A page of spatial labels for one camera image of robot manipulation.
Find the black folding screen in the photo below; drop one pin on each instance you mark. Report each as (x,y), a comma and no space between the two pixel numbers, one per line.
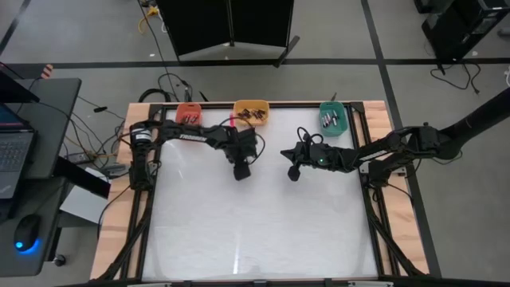
(199,24)

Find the yellow plastic bin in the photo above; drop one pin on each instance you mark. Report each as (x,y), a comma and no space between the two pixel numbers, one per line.
(263,121)

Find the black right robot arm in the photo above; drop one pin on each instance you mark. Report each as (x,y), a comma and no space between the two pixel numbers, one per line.
(378,151)

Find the teal plastic bin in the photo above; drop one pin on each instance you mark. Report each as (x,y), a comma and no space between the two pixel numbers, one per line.
(338,129)

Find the white grey box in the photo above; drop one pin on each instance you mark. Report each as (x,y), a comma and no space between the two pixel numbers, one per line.
(83,205)

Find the black desk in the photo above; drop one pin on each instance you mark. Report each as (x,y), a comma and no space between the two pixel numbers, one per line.
(52,119)

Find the black tapered post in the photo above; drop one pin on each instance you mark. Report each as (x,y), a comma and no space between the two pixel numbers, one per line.
(478,119)

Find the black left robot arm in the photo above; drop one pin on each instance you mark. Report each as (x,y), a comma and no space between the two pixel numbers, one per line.
(171,131)

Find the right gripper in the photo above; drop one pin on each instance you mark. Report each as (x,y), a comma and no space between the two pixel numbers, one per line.
(316,156)

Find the black flat panel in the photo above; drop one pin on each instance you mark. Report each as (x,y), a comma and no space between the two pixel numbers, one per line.
(79,177)

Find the black aluminium table frame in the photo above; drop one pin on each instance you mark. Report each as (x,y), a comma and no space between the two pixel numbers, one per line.
(144,247)

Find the black computer mouse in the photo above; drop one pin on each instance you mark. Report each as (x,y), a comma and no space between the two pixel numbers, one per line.
(27,235)

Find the grey laptop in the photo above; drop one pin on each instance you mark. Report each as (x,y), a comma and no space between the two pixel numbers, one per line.
(14,155)

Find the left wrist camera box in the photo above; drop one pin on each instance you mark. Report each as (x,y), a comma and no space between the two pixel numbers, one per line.
(241,171)

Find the small grey device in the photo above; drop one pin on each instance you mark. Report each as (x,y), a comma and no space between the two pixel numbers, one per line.
(115,170)

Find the black computer tower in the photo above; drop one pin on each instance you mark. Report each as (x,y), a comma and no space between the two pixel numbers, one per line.
(458,28)

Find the red white striped object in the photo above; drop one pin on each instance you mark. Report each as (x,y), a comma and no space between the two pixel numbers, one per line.
(47,71)

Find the black flat screen lid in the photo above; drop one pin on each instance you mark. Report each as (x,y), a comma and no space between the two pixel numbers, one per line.
(12,89)

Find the orange plastic bin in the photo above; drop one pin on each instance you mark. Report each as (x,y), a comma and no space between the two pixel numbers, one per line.
(189,108)

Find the silver battery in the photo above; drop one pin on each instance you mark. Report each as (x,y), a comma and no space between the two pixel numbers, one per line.
(332,119)
(328,119)
(324,120)
(335,116)

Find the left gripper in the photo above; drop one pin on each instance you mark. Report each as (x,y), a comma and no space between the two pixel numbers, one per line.
(241,145)

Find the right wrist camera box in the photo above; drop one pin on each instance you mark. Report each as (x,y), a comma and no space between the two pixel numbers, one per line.
(294,173)

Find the black caster wheel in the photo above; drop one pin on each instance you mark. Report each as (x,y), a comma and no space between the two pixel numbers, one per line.
(60,260)

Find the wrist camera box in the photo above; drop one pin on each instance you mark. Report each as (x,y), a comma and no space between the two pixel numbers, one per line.
(294,173)
(241,171)

